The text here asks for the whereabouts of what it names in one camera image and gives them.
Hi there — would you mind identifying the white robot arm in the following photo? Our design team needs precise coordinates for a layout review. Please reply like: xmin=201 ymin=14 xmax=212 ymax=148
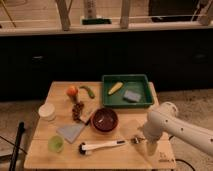
xmin=142 ymin=102 xmax=213 ymax=157

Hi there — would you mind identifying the green plastic cup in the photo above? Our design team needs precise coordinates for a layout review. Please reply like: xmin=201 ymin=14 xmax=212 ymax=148
xmin=48 ymin=135 xmax=64 ymax=153

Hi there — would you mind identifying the white cylindrical cup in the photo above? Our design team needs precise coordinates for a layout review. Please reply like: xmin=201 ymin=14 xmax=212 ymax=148
xmin=38 ymin=103 xmax=56 ymax=121

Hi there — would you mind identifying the dark red bowl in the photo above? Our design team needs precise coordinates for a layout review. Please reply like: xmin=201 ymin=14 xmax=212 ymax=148
xmin=91 ymin=108 xmax=118 ymax=133

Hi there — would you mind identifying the blue sponge in tray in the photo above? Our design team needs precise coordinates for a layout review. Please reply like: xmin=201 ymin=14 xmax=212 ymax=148
xmin=123 ymin=90 xmax=141 ymax=102

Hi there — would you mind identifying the green plastic tray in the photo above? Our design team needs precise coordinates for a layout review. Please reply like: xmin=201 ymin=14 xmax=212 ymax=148
xmin=102 ymin=74 xmax=154 ymax=108

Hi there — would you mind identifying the yellow corn cob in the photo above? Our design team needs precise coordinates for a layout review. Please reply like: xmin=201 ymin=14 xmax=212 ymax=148
xmin=108 ymin=82 xmax=123 ymax=95

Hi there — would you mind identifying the grey blue cloth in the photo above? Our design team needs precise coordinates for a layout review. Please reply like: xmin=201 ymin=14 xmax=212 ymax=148
xmin=56 ymin=123 xmax=85 ymax=143

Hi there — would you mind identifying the brown grape bunch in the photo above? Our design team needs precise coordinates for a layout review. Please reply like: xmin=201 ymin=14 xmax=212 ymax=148
xmin=72 ymin=101 xmax=84 ymax=121

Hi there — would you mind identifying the green chili pepper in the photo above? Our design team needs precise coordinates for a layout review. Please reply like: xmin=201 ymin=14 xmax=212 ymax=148
xmin=79 ymin=86 xmax=95 ymax=99

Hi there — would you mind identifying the orange fruit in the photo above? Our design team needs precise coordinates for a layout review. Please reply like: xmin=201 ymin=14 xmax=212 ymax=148
xmin=66 ymin=85 xmax=78 ymax=97

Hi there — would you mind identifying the black pole stand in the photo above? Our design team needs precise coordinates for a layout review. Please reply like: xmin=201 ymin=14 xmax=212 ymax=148
xmin=9 ymin=122 xmax=25 ymax=171

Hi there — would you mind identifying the green sponge on ledge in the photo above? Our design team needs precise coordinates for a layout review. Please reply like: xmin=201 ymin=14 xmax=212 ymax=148
xmin=82 ymin=18 xmax=111 ymax=25

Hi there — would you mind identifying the black floor cable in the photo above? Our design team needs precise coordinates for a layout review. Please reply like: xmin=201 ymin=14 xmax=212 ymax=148
xmin=168 ymin=134 xmax=198 ymax=171

